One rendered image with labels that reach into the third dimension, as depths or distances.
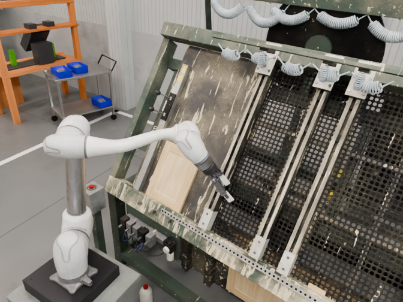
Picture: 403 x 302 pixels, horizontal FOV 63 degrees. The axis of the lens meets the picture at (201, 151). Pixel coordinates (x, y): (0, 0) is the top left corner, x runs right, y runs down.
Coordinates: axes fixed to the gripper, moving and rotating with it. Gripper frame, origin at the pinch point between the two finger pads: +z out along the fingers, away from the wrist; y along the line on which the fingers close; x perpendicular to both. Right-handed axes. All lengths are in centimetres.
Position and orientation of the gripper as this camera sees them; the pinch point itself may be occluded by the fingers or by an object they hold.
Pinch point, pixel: (228, 191)
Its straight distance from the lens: 170.3
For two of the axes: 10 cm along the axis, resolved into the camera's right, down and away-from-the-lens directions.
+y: -0.7, -5.3, 8.5
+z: 5.6, 6.8, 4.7
